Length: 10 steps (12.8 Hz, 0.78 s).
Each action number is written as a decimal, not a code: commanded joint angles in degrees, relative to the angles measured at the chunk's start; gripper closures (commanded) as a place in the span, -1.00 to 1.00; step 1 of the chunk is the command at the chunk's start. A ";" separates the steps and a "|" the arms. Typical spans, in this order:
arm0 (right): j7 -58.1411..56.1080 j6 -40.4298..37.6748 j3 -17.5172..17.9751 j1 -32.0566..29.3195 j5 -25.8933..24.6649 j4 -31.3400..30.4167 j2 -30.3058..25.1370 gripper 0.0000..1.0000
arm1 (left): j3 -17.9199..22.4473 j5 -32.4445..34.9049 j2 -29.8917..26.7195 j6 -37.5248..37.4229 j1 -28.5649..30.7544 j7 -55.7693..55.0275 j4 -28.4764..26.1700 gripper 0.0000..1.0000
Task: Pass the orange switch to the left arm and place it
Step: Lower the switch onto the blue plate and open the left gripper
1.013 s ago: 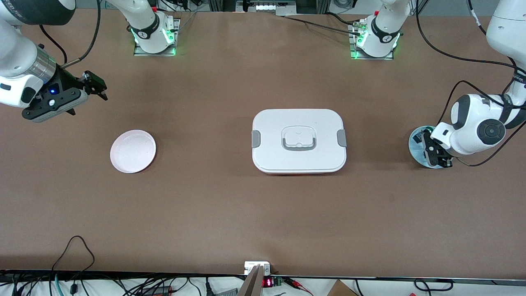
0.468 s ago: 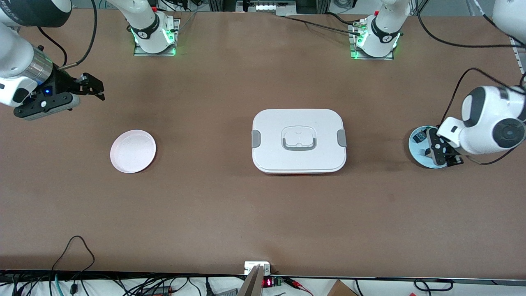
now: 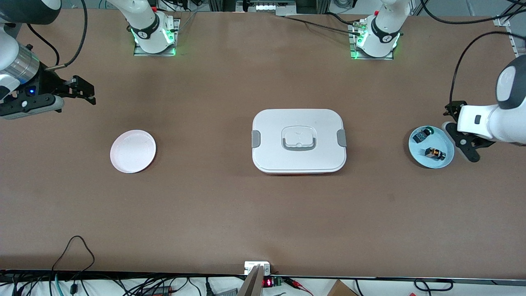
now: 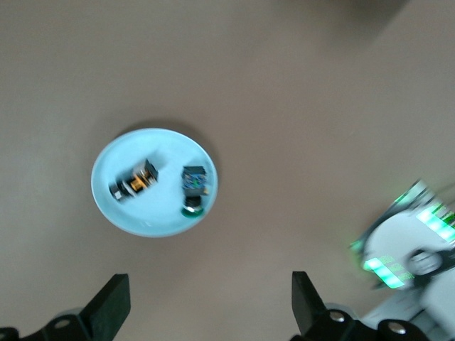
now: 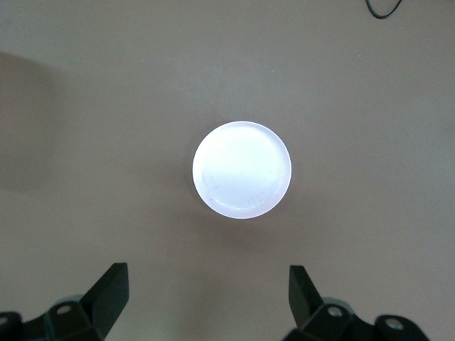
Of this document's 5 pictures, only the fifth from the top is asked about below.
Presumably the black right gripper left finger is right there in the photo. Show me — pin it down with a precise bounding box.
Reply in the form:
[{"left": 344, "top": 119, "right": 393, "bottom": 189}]
[{"left": 0, "top": 262, "right": 129, "bottom": 341}]

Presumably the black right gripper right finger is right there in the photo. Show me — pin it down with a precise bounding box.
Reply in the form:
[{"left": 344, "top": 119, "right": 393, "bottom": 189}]
[{"left": 284, "top": 264, "right": 438, "bottom": 341}]

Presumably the pink round plate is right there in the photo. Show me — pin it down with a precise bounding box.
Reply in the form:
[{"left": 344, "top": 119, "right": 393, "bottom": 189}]
[{"left": 192, "top": 120, "right": 294, "bottom": 221}]

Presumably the thin black looped cable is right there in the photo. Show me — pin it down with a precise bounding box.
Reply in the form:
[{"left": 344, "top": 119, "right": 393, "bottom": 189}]
[{"left": 363, "top": 0, "right": 403, "bottom": 18}]

